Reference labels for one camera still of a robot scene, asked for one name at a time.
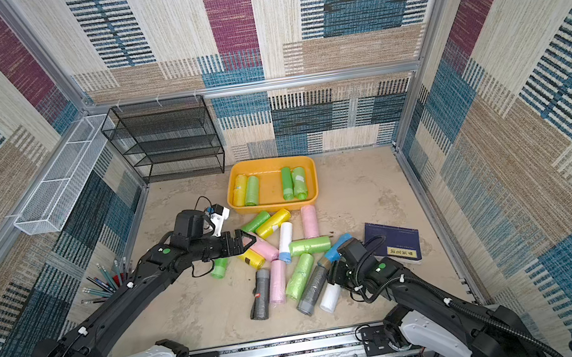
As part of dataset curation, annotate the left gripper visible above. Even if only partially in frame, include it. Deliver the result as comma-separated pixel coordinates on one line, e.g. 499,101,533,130
189,227,261,264

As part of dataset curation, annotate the large yellow bag roll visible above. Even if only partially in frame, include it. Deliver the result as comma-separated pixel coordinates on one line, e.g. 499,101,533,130
232,174,248,207

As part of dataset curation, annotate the thin dark green roll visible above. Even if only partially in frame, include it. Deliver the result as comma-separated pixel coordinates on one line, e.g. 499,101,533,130
280,167,295,201

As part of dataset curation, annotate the light green roll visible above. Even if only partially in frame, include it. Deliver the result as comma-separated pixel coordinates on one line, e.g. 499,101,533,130
291,167,309,201
285,253,314,301
289,236,332,256

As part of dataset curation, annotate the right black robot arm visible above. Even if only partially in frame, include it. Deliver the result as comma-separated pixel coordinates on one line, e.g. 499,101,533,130
320,238,561,357

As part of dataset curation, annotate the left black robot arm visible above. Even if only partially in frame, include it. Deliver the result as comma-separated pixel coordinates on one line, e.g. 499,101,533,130
31,209,256,357

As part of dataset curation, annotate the white roll lower right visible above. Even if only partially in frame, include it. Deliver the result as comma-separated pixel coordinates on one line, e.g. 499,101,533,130
319,283,342,313

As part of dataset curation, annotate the small yellow roll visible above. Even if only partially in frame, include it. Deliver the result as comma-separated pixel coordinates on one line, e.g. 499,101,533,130
238,249,266,270

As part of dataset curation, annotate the grey roll right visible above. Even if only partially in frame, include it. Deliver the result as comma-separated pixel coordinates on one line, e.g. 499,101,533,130
296,264,332,316

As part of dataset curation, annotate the yellow roll near box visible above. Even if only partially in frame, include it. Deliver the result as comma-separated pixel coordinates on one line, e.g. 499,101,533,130
256,208,291,239

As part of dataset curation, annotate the dark green roll left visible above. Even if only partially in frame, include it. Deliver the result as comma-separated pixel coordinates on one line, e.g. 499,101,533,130
210,258,229,279

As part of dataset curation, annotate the pink roll centre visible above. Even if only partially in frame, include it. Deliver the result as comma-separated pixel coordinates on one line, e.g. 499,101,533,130
250,238,279,262

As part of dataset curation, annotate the pink roll lower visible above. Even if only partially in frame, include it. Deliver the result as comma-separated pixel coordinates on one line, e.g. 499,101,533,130
269,260,287,306

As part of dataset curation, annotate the white roll blue end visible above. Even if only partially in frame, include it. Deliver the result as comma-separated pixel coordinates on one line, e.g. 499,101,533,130
278,222,294,264

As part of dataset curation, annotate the pink roll near box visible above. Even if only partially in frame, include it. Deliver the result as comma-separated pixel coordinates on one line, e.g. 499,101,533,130
300,205,321,239

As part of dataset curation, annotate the yellow plastic storage box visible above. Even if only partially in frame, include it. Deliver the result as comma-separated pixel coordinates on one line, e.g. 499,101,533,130
226,155,319,215

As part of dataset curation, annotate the dark grey roll left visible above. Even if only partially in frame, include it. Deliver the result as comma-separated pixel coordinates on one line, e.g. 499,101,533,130
250,268,271,321

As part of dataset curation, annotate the dark blue notebook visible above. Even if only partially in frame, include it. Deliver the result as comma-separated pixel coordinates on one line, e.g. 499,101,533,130
364,223,423,262

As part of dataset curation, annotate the black mesh shelf rack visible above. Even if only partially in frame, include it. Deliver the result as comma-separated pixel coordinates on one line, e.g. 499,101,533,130
101,95,226,184

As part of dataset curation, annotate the red pencil cup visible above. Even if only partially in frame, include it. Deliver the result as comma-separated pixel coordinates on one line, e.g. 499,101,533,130
80,259,129,306

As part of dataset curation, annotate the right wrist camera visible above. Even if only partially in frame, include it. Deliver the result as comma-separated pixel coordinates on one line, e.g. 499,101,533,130
338,237,367,269

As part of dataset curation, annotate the white wire wall basket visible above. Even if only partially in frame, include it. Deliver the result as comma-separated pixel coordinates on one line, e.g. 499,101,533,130
14,115,107,236

